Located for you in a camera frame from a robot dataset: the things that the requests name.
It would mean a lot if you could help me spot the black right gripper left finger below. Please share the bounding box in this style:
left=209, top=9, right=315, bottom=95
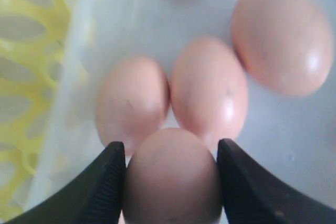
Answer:
left=9, top=142, right=125, bottom=224

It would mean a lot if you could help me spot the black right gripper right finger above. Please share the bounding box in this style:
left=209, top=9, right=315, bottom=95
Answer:
left=217, top=139, right=335, bottom=223

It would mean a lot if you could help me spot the yellow plastic egg tray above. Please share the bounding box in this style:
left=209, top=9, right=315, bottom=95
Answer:
left=0, top=0, right=111, bottom=219

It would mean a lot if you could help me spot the brown egg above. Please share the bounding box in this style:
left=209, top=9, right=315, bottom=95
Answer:
left=231, top=0, right=334, bottom=96
left=171, top=37, right=248, bottom=150
left=96, top=57, right=170, bottom=156
left=122, top=128, right=222, bottom=223

